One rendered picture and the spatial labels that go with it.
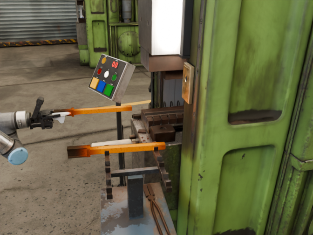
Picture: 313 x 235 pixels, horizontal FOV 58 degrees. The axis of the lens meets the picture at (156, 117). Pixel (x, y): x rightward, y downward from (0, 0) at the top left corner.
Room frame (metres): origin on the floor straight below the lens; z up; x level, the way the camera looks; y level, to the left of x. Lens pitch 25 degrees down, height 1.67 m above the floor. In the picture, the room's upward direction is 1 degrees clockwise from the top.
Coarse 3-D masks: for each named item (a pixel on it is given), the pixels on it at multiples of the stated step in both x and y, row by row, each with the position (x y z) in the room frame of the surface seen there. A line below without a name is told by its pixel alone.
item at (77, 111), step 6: (72, 108) 1.39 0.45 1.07; (84, 108) 1.41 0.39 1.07; (90, 108) 1.41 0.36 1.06; (96, 108) 1.41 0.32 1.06; (102, 108) 1.42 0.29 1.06; (108, 108) 1.42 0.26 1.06; (114, 108) 1.42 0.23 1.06; (120, 108) 1.43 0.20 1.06; (126, 108) 1.44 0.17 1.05; (72, 114) 1.36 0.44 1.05; (78, 114) 1.37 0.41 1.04
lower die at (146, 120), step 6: (156, 108) 1.63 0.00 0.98; (162, 108) 1.63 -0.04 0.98; (168, 108) 1.63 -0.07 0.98; (174, 108) 1.61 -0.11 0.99; (180, 108) 1.61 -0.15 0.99; (144, 114) 1.51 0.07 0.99; (162, 114) 1.49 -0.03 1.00; (174, 114) 1.50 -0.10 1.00; (180, 114) 1.51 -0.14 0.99; (144, 120) 1.51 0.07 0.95; (150, 120) 1.42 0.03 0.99; (156, 120) 1.43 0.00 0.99; (162, 120) 1.43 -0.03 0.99; (168, 120) 1.44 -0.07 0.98; (174, 120) 1.45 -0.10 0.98; (180, 120) 1.46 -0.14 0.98
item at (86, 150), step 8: (128, 144) 1.08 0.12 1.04; (136, 144) 1.08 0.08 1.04; (144, 144) 1.08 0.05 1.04; (152, 144) 1.08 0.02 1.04; (160, 144) 1.08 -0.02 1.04; (72, 152) 1.02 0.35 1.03; (80, 152) 1.02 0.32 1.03; (88, 152) 1.01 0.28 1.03; (96, 152) 1.03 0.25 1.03; (112, 152) 1.04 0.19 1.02
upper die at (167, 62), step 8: (144, 56) 1.51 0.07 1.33; (152, 56) 1.42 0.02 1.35; (160, 56) 1.43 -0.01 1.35; (168, 56) 1.44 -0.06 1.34; (176, 56) 1.45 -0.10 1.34; (144, 64) 1.51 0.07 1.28; (152, 64) 1.42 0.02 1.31; (160, 64) 1.43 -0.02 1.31; (168, 64) 1.44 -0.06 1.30; (176, 64) 1.45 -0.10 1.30
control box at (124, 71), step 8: (104, 56) 2.10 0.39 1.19; (104, 64) 2.05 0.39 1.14; (120, 64) 1.93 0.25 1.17; (128, 64) 1.89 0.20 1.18; (96, 72) 2.07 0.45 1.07; (104, 72) 2.00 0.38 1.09; (112, 72) 1.94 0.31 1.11; (120, 72) 1.88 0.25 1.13; (128, 72) 1.89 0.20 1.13; (104, 80) 1.96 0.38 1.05; (112, 80) 1.89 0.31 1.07; (120, 80) 1.85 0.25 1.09; (128, 80) 1.89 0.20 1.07; (96, 88) 1.98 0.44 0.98; (104, 88) 1.91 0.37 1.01; (120, 88) 1.85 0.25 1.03; (104, 96) 1.87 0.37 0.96; (112, 96) 1.81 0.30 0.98; (120, 96) 1.85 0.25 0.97
